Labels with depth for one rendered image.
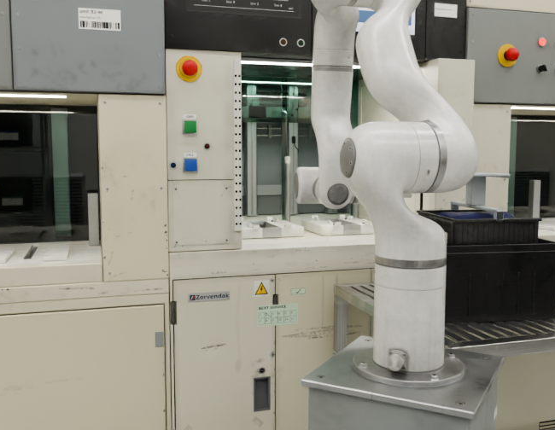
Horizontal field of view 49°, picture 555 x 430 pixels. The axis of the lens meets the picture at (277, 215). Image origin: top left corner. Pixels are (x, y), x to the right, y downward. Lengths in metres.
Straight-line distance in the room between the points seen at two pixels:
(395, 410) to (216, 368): 0.83
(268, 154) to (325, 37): 1.31
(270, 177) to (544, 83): 1.15
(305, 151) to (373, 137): 1.70
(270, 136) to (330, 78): 1.27
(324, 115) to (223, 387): 0.83
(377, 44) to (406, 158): 0.23
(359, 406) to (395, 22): 0.66
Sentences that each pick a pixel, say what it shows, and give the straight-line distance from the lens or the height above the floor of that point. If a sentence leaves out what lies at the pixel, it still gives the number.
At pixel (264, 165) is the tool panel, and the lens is 2.61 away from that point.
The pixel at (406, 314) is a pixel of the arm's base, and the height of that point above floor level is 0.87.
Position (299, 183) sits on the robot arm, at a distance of 1.37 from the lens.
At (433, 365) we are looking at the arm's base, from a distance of 1.08.
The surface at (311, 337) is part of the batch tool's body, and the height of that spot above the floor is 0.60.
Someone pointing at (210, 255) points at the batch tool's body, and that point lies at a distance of 1.67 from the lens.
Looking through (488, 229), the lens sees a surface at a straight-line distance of 1.45.
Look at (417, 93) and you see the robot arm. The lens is 1.09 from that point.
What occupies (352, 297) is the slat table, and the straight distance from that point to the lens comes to 1.65.
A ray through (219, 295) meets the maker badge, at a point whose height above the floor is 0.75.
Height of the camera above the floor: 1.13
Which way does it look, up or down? 6 degrees down
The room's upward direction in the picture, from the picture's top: straight up
